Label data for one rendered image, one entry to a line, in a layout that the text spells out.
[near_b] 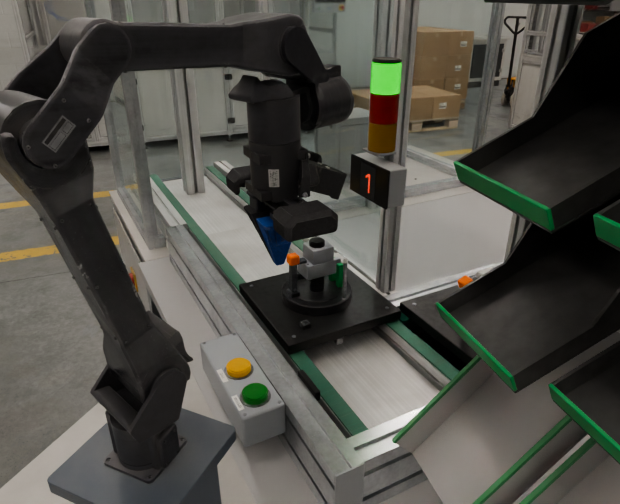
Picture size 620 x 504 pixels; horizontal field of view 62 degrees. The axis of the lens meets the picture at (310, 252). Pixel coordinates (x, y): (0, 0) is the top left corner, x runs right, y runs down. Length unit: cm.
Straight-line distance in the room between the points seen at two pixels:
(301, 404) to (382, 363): 21
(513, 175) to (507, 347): 17
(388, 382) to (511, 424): 31
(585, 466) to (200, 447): 40
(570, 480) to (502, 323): 17
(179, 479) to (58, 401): 188
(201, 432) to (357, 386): 35
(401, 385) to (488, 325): 37
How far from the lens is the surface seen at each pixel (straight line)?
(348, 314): 99
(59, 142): 41
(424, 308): 103
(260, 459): 88
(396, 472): 80
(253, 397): 81
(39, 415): 243
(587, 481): 64
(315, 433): 77
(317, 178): 58
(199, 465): 61
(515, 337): 56
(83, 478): 64
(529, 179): 51
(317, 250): 97
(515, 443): 65
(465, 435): 69
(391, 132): 94
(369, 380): 93
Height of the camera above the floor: 151
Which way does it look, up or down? 27 degrees down
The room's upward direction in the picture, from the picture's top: straight up
